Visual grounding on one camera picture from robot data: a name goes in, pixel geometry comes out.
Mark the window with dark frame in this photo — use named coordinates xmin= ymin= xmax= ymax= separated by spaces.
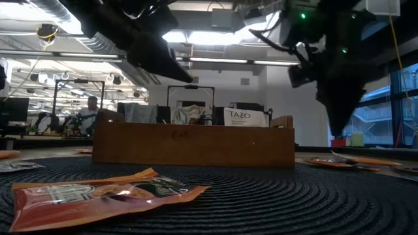
xmin=339 ymin=63 xmax=418 ymax=148

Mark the green container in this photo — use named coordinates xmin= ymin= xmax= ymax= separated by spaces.
xmin=351 ymin=132 xmax=364 ymax=148

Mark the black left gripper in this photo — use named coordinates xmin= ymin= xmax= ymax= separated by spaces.
xmin=58 ymin=0 xmax=193 ymax=82

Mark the white cloth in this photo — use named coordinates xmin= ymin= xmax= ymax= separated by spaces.
xmin=172 ymin=104 xmax=210 ymax=125

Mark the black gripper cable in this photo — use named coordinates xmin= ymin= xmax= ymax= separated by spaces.
xmin=249 ymin=28 xmax=311 ymax=66

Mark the white window blind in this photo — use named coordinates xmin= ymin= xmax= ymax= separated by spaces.
xmin=361 ymin=84 xmax=392 ymax=102

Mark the yellow hanging cable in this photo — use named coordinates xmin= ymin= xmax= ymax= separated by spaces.
xmin=388 ymin=14 xmax=418 ymax=131

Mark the person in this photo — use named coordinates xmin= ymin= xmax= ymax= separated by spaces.
xmin=77 ymin=95 xmax=101 ymax=135

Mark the white ceiling box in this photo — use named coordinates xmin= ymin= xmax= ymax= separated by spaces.
xmin=365 ymin=0 xmax=401 ymax=16

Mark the long linear ceiling light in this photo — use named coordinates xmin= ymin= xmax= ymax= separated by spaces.
xmin=0 ymin=48 xmax=301 ymax=69

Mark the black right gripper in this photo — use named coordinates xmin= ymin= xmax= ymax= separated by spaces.
xmin=283 ymin=0 xmax=386 ymax=137

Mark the black computer monitor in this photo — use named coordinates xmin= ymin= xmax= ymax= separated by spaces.
xmin=230 ymin=102 xmax=265 ymax=109
xmin=0 ymin=97 xmax=30 ymax=123
xmin=214 ymin=106 xmax=226 ymax=127

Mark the white orange Tazo tea packet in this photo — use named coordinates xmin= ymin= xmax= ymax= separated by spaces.
xmin=0 ymin=149 xmax=21 ymax=160
xmin=223 ymin=106 xmax=268 ymax=127

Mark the black metal table frame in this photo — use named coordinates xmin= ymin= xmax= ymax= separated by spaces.
xmin=295 ymin=145 xmax=418 ymax=161

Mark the wooden tea organizer box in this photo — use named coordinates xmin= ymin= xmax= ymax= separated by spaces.
xmin=92 ymin=109 xmax=296 ymax=169

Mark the black ceiling cable reel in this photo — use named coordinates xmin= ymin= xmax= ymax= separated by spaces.
xmin=36 ymin=23 xmax=59 ymax=42

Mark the round black woven placemat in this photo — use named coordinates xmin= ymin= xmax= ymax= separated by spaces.
xmin=0 ymin=156 xmax=418 ymax=235

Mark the grey cover cloth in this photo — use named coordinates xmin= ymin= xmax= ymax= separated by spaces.
xmin=123 ymin=102 xmax=158 ymax=124

